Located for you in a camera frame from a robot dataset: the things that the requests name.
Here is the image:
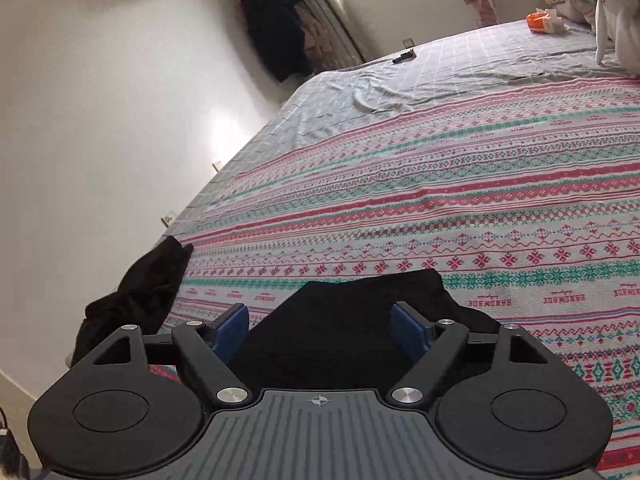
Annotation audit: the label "black crumpled cloth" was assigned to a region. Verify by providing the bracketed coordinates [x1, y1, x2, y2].
[70, 235, 194, 367]

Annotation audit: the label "black pants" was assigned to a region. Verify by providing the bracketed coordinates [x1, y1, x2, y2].
[229, 268, 502, 392]

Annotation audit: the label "black hanging clothes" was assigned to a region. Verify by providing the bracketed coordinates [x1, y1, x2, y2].
[236, 0, 314, 84]

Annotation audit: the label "beige hanging clothes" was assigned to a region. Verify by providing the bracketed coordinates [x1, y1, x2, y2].
[299, 7, 334, 61]

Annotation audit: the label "striped grey curtain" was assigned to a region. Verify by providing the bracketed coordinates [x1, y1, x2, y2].
[250, 0, 369, 69]

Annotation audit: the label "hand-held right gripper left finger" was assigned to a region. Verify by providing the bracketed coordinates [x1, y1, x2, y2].
[90, 303, 251, 408]

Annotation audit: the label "pink green patterned blanket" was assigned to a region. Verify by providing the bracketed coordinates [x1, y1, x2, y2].
[150, 75, 640, 473]

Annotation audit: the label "white plush rabbit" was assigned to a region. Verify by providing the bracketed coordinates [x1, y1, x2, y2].
[586, 0, 640, 79]

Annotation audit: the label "orange white packet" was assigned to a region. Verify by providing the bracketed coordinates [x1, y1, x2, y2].
[526, 8, 566, 35]

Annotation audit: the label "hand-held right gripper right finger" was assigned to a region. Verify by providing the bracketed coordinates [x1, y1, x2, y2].
[390, 302, 551, 407]

